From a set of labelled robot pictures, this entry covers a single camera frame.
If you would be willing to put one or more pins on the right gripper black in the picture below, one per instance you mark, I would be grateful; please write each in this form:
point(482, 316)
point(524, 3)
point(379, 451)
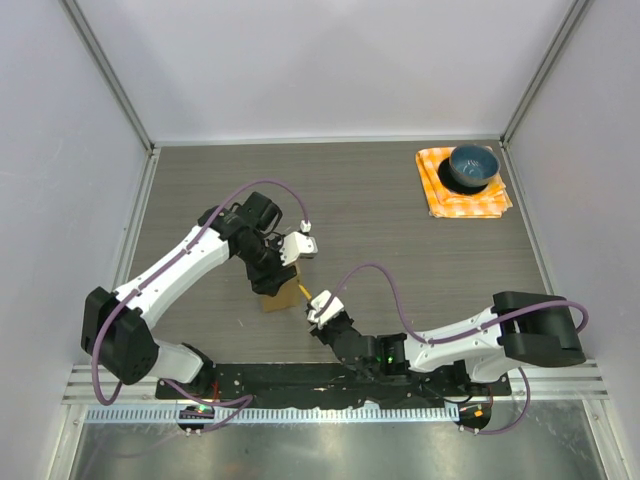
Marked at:
point(321, 331)

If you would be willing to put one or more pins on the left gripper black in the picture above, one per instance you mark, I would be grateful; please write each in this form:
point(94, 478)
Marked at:
point(267, 284)

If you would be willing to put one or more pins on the brown cardboard express box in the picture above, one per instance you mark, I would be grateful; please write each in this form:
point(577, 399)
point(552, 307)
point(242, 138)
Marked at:
point(288, 296)

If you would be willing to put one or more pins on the yellow utility knife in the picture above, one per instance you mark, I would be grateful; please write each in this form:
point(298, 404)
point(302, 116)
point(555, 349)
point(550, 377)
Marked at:
point(305, 292)

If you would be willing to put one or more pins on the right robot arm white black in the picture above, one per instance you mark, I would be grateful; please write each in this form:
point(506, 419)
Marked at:
point(519, 329)

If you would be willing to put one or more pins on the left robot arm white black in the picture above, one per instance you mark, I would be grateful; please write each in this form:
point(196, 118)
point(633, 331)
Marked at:
point(117, 325)

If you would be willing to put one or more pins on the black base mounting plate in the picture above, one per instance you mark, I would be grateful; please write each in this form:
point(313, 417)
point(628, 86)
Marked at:
point(332, 386)

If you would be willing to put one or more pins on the orange checkered cloth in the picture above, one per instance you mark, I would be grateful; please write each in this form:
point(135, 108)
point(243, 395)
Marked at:
point(492, 202)

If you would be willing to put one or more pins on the blue ceramic bowl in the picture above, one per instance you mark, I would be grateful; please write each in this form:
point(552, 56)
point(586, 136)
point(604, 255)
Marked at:
point(473, 166)

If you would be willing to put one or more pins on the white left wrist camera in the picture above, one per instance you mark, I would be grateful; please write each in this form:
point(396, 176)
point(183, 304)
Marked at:
point(298, 245)

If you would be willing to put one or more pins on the white slotted cable duct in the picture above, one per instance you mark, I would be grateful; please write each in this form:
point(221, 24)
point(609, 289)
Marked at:
point(191, 415)

